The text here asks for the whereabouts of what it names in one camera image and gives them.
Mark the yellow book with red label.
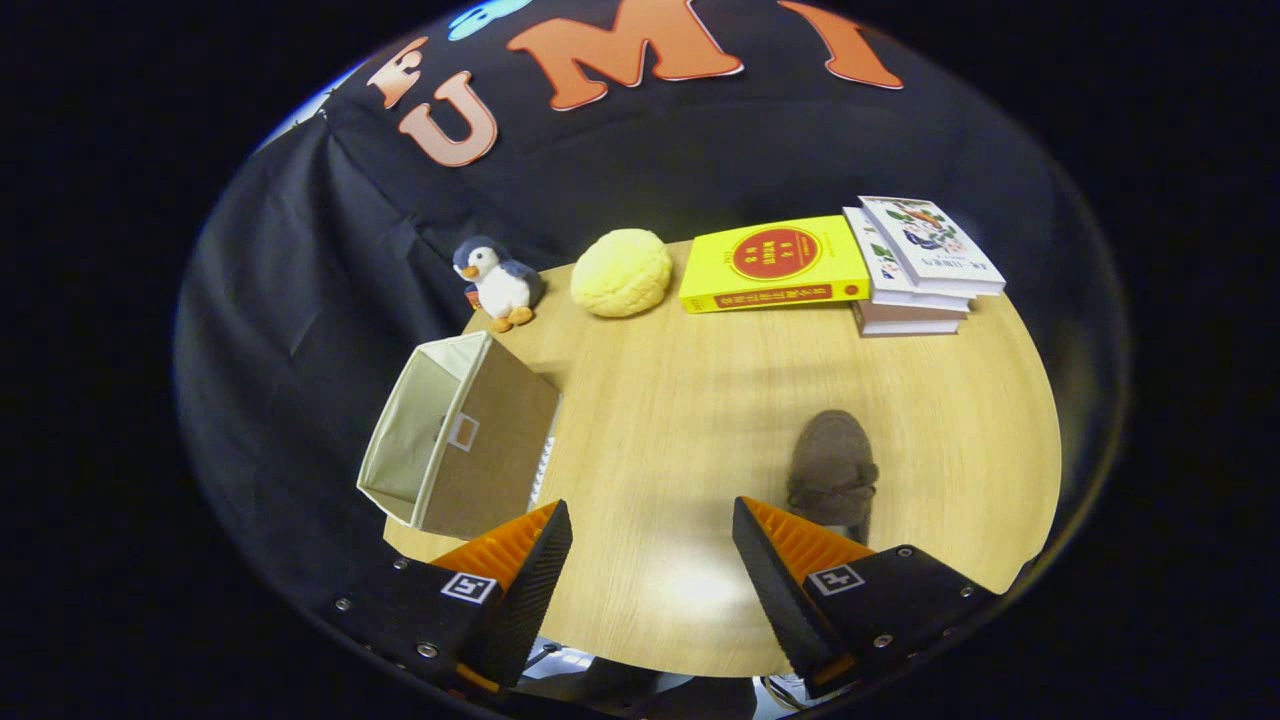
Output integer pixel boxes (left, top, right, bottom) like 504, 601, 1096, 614
678, 214, 871, 315

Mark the white illustrated book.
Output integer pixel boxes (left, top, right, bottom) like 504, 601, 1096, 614
858, 195, 1007, 299

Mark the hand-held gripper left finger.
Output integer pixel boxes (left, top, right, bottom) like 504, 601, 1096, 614
330, 498, 574, 696

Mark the penguin plush toy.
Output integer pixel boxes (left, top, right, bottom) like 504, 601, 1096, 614
452, 235, 546, 334

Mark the brown book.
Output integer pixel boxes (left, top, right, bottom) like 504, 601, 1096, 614
852, 298, 963, 338

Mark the brown fabric storage box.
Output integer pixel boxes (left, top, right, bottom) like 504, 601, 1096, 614
356, 330, 563, 541

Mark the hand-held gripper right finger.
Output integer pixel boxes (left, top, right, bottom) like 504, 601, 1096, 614
732, 495, 1001, 701

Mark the yellow bread-shaped plush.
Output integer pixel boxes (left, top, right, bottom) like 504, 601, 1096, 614
570, 228, 674, 319

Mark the brown fuzzy shoe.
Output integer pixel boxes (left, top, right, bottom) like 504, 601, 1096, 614
785, 408, 881, 546

